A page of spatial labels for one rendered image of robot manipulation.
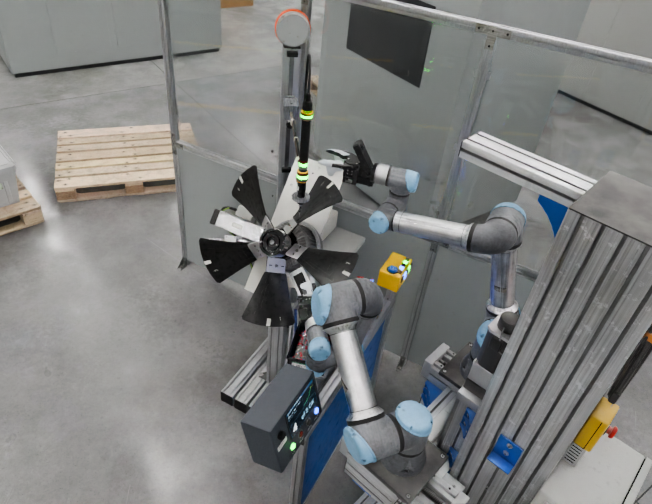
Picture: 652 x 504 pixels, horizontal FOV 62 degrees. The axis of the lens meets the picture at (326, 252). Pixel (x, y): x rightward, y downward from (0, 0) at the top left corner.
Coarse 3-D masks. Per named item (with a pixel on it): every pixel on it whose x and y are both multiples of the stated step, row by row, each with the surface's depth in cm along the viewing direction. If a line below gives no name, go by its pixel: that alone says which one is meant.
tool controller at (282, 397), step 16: (288, 368) 174; (272, 384) 169; (288, 384) 168; (304, 384) 168; (256, 400) 165; (272, 400) 164; (288, 400) 163; (304, 400) 169; (256, 416) 159; (272, 416) 158; (288, 416) 161; (304, 416) 170; (256, 432) 157; (272, 432) 155; (288, 432) 163; (304, 432) 172; (256, 448) 162; (272, 448) 158; (288, 448) 164; (272, 464) 163
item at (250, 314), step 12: (264, 276) 229; (276, 276) 231; (264, 288) 228; (276, 288) 231; (252, 300) 227; (264, 300) 228; (276, 300) 230; (288, 300) 233; (252, 312) 227; (264, 312) 228; (276, 312) 230; (288, 312) 232; (264, 324) 228; (276, 324) 230; (288, 324) 231
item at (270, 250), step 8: (264, 232) 228; (272, 232) 228; (280, 232) 226; (264, 240) 228; (280, 240) 226; (288, 240) 229; (296, 240) 235; (264, 248) 228; (272, 248) 226; (280, 248) 225; (288, 248) 230; (272, 256) 227; (280, 256) 230
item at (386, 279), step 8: (392, 256) 251; (400, 256) 251; (384, 264) 246; (392, 264) 246; (400, 264) 247; (408, 264) 247; (384, 272) 242; (408, 272) 253; (384, 280) 244; (392, 280) 242; (400, 280) 242; (392, 288) 244
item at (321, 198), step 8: (320, 176) 236; (328, 184) 229; (312, 192) 234; (320, 192) 230; (328, 192) 226; (336, 192) 224; (312, 200) 230; (320, 200) 226; (328, 200) 224; (336, 200) 222; (304, 208) 230; (312, 208) 226; (320, 208) 223; (296, 216) 232; (304, 216) 226
